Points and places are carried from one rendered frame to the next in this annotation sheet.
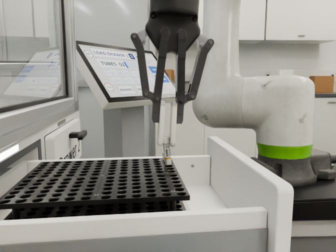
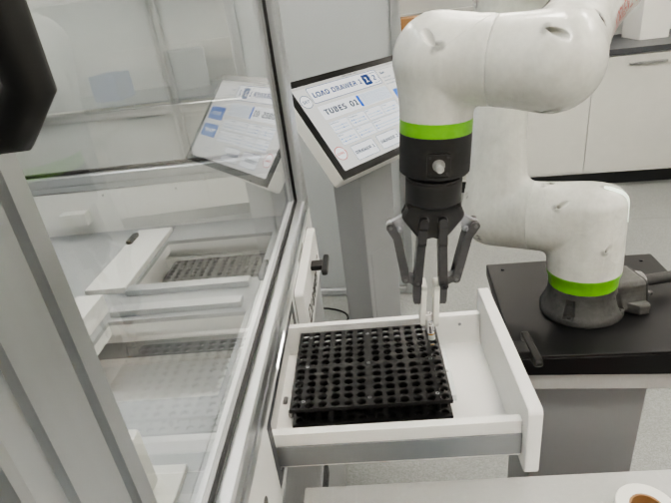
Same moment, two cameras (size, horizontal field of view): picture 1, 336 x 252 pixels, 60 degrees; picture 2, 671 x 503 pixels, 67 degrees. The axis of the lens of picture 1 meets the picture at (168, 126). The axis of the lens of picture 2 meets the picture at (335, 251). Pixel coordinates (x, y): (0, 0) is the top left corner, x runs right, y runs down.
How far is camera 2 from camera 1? 41 cm
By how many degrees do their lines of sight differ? 21
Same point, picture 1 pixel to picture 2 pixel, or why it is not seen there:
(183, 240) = (447, 442)
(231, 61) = (514, 162)
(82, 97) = not seen: hidden behind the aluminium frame
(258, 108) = (547, 236)
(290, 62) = not seen: outside the picture
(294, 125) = (594, 259)
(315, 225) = (607, 378)
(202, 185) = (470, 342)
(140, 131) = (386, 193)
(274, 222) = (526, 433)
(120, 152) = (361, 229)
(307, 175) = (608, 314)
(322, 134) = not seen: outside the picture
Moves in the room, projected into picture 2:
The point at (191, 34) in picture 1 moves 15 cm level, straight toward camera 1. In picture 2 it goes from (453, 220) to (449, 274)
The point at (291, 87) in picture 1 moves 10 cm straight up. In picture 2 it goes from (592, 215) to (599, 157)
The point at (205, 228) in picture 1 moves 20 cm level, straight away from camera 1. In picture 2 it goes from (465, 433) to (473, 338)
